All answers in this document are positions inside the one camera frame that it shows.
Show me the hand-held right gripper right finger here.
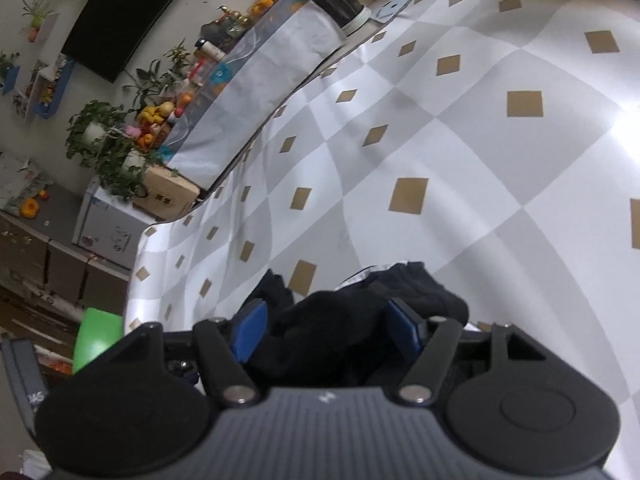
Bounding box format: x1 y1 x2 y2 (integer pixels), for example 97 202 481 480
386 298 548 406

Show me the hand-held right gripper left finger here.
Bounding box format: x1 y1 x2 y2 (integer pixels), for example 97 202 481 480
120 298 271 406

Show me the black t-shirt with red print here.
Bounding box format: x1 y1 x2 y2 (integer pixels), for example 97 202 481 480
245 260 471 391

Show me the green chair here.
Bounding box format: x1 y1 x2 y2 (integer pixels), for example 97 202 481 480
72 307 124 376

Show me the wooden cabinet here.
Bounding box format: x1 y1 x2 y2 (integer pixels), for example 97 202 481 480
0 210 132 321

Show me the cardboard box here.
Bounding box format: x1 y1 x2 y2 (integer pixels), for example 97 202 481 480
131 164 202 221

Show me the white printed box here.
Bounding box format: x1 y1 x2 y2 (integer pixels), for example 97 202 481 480
72 180 158 271

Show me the floral painted picture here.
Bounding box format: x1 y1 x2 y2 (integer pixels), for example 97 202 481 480
0 155 54 219

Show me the potted plant in white pot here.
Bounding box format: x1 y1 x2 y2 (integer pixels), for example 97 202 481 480
95 137 166 200
65 101 132 163

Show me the plate of mixed fruit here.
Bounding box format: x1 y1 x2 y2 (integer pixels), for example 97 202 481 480
134 101 177 152

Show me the grey marbled side table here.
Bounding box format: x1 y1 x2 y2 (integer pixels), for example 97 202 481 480
162 0 353 192

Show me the tall leafy plant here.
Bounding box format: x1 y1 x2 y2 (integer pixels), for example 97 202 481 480
122 42 198 111

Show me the jar with dark lid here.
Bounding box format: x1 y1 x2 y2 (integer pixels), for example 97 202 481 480
192 37 226 64

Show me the white blue round pad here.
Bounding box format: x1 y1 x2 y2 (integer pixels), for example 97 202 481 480
375 0 417 24

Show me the black television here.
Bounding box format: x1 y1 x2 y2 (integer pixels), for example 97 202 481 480
60 0 201 84

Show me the blue wall shelf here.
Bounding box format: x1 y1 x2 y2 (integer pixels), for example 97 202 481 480
12 55 77 121

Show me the wall planter with green plant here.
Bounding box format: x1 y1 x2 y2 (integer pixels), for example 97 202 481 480
20 0 61 43
0 52 22 97

